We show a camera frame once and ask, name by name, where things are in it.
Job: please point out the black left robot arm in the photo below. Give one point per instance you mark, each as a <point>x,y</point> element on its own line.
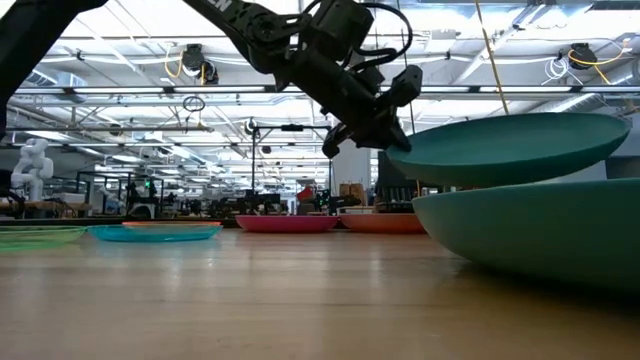
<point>25,40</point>

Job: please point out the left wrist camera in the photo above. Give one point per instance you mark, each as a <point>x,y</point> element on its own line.
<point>345,25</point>

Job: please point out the white building column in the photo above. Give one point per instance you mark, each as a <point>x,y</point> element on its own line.
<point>352,170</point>

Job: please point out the brown cardboard box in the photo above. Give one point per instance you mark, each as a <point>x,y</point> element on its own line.
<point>352,192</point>

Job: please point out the long ceiling light strip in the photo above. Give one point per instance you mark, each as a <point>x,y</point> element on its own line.
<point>120,90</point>

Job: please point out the black gantry frame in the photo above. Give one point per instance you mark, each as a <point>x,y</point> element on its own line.
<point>292,128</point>

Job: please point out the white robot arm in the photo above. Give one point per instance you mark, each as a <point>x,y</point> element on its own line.
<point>32,165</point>

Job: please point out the cyan transparent plastic plate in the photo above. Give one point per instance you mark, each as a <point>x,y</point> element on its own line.
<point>155,233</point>

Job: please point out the hot pink plastic plate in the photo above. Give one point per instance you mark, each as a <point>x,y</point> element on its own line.
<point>285,223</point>

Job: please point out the orange transparent plastic plate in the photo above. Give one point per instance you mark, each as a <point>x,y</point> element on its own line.
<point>170,223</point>

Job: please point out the black monitor on stand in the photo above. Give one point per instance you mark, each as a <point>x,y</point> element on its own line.
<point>389,180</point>

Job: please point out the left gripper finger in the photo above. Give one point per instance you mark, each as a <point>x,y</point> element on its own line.
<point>372,136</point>
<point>392,127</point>

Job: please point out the green transparent plastic plate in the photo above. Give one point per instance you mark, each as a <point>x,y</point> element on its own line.
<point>35,237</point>

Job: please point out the teal plastic plate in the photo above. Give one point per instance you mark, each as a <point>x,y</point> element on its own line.
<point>510,150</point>
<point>540,235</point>

